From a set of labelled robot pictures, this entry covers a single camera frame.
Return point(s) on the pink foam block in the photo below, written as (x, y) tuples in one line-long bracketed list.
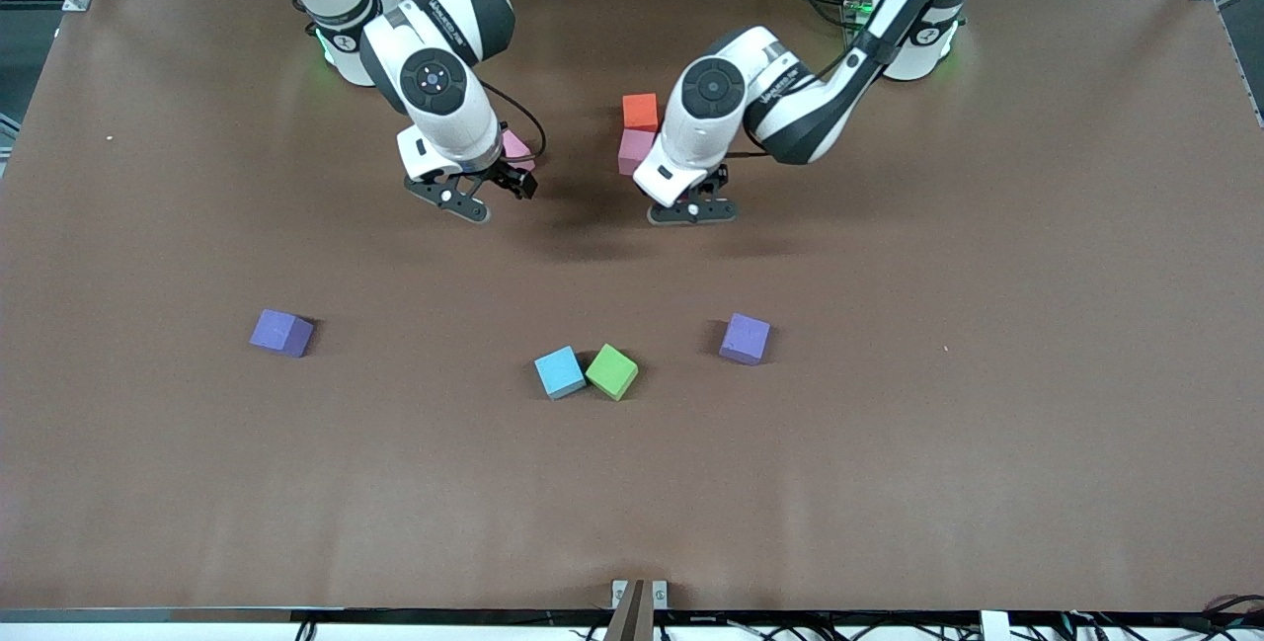
[(634, 152), (515, 149)]

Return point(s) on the orange foam block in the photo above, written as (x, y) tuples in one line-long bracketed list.
[(640, 112)]

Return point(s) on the purple foam block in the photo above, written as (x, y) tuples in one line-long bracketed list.
[(280, 332), (745, 338)]

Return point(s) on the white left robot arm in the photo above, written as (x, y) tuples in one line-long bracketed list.
[(760, 58)]

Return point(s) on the blue foam block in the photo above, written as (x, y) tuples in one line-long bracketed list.
[(560, 372)]

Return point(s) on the green foam block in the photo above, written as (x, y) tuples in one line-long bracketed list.
[(612, 371)]

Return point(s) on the brown table mat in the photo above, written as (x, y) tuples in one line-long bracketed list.
[(632, 483)]

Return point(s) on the black table edge strip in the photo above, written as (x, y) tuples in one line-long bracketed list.
[(444, 615)]

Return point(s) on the white tag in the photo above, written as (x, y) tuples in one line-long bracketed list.
[(995, 626)]

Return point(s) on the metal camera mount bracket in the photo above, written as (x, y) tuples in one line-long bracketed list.
[(632, 616)]

